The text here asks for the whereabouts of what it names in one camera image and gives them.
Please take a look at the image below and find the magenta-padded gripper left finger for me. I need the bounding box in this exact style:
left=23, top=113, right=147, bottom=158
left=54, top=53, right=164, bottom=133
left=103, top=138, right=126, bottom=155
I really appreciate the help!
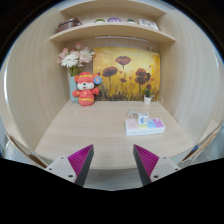
left=44, top=144, right=95, bottom=187

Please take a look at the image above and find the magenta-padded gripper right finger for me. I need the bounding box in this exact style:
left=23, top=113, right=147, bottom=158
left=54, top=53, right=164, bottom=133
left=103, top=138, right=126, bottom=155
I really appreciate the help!
left=133, top=144, right=182, bottom=186

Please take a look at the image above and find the white pastel-socket power strip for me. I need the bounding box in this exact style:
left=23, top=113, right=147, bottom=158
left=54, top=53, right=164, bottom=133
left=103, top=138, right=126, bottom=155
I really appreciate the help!
left=124, top=117, right=167, bottom=137

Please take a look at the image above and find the small potted plant white pot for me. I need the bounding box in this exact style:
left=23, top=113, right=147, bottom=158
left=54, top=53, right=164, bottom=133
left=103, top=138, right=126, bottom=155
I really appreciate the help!
left=143, top=87, right=154, bottom=106

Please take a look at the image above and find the red plush toy figure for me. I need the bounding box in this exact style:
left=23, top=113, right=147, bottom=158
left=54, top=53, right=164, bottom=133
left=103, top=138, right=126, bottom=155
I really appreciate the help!
left=71, top=71, right=102, bottom=107

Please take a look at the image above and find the yellow poppy flower painting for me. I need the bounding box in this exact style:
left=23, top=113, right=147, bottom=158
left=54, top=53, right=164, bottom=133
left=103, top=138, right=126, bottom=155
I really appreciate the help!
left=92, top=46, right=162, bottom=102

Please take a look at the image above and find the pink and white flower bouquet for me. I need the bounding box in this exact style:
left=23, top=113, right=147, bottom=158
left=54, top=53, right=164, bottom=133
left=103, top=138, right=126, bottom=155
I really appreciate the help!
left=57, top=42, right=96, bottom=77

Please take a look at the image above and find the white light bar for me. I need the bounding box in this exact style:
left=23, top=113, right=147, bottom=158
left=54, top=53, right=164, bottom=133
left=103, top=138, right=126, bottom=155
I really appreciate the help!
left=94, top=35, right=150, bottom=44

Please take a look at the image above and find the light wood shelf unit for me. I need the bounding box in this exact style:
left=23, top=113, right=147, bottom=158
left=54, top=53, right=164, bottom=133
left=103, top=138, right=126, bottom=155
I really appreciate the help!
left=49, top=0, right=177, bottom=44

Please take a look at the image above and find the thin white cable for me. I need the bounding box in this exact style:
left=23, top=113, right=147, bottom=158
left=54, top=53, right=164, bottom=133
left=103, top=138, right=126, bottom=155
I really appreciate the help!
left=152, top=95, right=165, bottom=104

